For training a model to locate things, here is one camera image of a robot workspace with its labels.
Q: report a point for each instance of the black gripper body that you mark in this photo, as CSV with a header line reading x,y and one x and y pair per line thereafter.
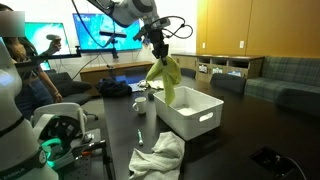
x,y
160,49

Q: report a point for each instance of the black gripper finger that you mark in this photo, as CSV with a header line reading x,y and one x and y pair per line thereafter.
x,y
164,61

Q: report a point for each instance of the yellow towel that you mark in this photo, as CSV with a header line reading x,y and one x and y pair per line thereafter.
x,y
171,76

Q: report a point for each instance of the green white marker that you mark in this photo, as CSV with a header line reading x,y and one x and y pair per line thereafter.
x,y
140,141

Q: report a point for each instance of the white towel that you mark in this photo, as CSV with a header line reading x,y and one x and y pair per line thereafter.
x,y
163,163

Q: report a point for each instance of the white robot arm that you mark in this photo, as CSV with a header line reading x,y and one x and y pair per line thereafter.
x,y
21,155

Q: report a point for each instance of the white green robot base device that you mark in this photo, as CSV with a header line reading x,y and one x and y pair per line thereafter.
x,y
61,131

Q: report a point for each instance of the small dark cup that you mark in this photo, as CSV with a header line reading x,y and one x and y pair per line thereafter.
x,y
151,95

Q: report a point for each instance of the white plastic bucket bin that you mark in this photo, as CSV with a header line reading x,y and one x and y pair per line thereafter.
x,y
191,114

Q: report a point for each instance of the dark office chair far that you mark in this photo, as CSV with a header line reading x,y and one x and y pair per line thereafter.
x,y
188,72

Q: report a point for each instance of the dark office chair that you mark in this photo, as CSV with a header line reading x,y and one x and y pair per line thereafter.
x,y
188,72
229,82

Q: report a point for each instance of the wooden sideboard cabinet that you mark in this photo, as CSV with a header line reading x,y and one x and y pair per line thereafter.
x,y
205,65

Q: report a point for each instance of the crumpled white cloth far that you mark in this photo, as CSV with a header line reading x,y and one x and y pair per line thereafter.
x,y
158,84

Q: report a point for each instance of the white mug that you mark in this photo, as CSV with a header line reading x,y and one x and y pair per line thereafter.
x,y
140,105

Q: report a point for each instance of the black bag on table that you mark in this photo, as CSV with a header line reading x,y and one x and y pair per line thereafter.
x,y
113,89

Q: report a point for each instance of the dark office chair near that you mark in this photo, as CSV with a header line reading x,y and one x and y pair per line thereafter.
x,y
229,82

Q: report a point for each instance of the wooden low bench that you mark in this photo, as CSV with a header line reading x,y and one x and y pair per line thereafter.
x,y
94,74

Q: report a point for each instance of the grey lounge chair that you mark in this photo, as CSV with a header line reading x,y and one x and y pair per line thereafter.
x,y
71,90

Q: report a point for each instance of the plaid green sofa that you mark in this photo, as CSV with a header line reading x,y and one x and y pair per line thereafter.
x,y
290,82

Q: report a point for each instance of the seated person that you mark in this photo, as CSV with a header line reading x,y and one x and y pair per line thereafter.
x,y
37,88

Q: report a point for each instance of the right wall monitor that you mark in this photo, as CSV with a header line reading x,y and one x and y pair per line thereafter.
x,y
99,32

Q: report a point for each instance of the wall monitor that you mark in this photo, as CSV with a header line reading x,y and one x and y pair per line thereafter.
x,y
37,32
99,32

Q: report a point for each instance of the left wall monitor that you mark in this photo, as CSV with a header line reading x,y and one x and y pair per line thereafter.
x,y
37,32

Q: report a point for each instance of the table cable port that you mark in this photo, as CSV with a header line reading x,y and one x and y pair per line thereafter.
x,y
273,162

